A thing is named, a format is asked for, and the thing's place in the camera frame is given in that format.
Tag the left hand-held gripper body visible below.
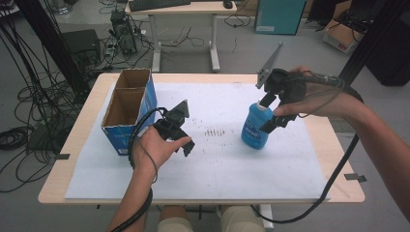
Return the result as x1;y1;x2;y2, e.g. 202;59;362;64
154;100;190;142

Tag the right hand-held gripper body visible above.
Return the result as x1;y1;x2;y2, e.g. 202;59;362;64
255;42;308;106

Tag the blue plastic bottle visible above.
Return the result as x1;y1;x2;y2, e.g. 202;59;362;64
241;101;275;151

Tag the blue cardboard box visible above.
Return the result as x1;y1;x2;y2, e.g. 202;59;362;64
101;68;159;157

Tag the person's left hand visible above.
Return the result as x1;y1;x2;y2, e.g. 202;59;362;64
132;125;193;175

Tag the person's right hand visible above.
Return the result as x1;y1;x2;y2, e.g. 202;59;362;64
274;65;360;121

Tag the white mat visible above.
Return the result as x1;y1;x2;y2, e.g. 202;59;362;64
64;81;332;201

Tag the wooden table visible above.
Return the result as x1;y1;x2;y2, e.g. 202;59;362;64
38;72;366;206

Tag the teal box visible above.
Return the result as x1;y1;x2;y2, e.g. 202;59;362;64
253;0;308;36

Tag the brown cardboard box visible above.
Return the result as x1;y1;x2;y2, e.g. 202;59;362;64
322;0;366;55

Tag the person's left leg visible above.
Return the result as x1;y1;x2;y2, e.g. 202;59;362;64
157;205;195;232

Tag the person's leg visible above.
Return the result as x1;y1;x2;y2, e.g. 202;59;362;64
219;205;266;232
157;205;195;232

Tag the person's right leg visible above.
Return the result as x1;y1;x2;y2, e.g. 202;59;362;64
219;205;266;232

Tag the white table leg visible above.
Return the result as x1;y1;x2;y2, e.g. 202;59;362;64
258;204;276;230

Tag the black metal stand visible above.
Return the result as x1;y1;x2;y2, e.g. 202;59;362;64
337;0;410;85
13;0;92;98

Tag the dark cabinet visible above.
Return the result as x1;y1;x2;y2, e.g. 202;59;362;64
365;11;410;87

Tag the white-legged wooden desk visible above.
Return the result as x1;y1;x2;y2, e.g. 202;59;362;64
124;0;238;73

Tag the black keyboard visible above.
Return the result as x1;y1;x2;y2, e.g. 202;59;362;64
128;0;192;13

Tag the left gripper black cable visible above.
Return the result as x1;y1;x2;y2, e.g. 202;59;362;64
109;106;168;232

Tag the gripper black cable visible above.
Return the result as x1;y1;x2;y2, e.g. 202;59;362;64
250;74;366;225
109;106;168;232

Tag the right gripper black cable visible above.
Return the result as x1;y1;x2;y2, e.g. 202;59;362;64
250;74;366;225

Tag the bundle of black floor cables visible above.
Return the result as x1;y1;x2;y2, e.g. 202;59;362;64
0;13;85;194

